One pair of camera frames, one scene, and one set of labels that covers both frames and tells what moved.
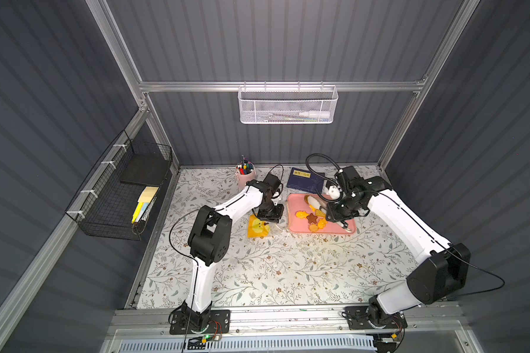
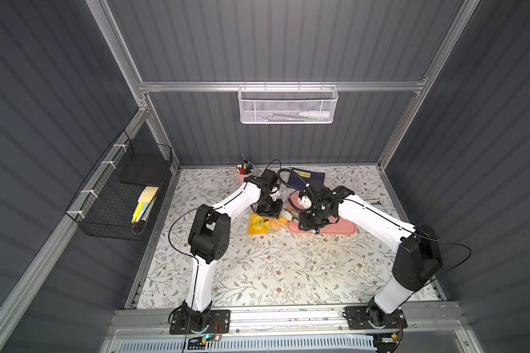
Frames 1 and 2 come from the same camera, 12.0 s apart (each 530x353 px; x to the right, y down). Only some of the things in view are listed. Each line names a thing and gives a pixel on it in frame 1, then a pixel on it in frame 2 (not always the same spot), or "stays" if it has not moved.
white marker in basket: x=315 y=114 stays
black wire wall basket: x=117 y=199 stays
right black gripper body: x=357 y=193 → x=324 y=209
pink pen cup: x=245 y=171 stays
